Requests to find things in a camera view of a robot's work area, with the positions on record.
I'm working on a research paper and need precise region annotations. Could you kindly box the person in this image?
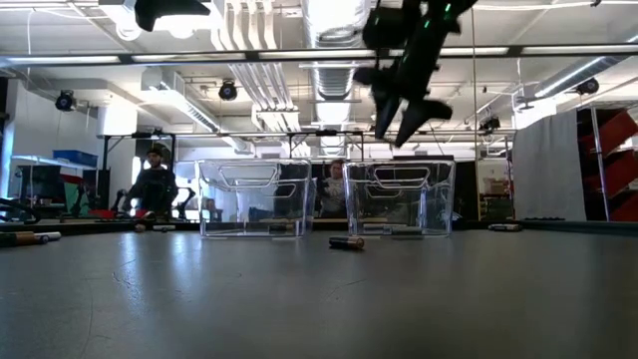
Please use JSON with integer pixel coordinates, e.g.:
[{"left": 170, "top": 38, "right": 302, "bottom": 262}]
[
  {"left": 122, "top": 144, "right": 179, "bottom": 220},
  {"left": 318, "top": 159, "right": 349, "bottom": 219}
]

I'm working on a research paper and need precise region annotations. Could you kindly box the silver ribbed air duct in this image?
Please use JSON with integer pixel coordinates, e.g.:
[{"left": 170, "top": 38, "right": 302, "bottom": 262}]
[{"left": 301, "top": 0, "right": 373, "bottom": 157}]

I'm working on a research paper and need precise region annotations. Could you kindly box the black overhead frame bar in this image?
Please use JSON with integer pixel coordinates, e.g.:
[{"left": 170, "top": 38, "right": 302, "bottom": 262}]
[{"left": 0, "top": 43, "right": 638, "bottom": 66}]

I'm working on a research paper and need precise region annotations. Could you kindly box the white ceiling air unit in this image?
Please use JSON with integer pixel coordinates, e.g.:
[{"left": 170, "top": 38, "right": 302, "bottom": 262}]
[{"left": 141, "top": 67, "right": 256, "bottom": 155}]

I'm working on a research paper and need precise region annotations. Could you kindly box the clear plastic bin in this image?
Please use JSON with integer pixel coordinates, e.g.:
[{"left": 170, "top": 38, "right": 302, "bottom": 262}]
[
  {"left": 343, "top": 159, "right": 457, "bottom": 237},
  {"left": 197, "top": 158, "right": 313, "bottom": 238}
]

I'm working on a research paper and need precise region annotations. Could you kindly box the green chair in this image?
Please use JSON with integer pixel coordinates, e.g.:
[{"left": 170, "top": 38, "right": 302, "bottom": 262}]
[{"left": 67, "top": 185, "right": 94, "bottom": 216}]

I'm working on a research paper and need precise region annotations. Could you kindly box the white ceiling pipe bundle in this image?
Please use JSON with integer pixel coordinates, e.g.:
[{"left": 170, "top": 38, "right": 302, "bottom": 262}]
[{"left": 212, "top": 0, "right": 303, "bottom": 134}]

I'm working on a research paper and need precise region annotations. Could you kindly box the silver smooth air duct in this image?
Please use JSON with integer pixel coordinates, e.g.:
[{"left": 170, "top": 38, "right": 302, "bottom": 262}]
[{"left": 532, "top": 24, "right": 638, "bottom": 100}]

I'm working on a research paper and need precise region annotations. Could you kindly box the white shelf table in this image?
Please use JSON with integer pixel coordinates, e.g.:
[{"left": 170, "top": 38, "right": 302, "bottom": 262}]
[{"left": 10, "top": 155, "right": 99, "bottom": 172}]

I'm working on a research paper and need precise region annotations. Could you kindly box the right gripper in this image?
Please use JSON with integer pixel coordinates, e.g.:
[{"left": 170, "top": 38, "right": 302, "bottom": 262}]
[{"left": 352, "top": 29, "right": 453, "bottom": 149}]

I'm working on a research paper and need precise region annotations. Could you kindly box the blue plastic crate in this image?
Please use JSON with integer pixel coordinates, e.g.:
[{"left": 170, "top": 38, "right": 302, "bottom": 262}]
[{"left": 53, "top": 149, "right": 100, "bottom": 169}]

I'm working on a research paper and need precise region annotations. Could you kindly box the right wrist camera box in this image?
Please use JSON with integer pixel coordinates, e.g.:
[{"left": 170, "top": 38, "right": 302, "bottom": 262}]
[{"left": 362, "top": 6, "right": 401, "bottom": 51}]

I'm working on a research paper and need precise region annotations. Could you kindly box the light fabric curtain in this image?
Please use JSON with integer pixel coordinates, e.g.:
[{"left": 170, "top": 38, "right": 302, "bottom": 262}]
[{"left": 512, "top": 109, "right": 587, "bottom": 222}]

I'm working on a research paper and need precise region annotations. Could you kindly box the red shelf rack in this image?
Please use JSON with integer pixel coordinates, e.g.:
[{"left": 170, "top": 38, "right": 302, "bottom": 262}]
[{"left": 576, "top": 105, "right": 638, "bottom": 223}]

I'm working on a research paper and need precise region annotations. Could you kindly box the cardboard box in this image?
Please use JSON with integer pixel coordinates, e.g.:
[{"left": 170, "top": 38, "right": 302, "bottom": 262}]
[{"left": 481, "top": 177, "right": 507, "bottom": 195}]

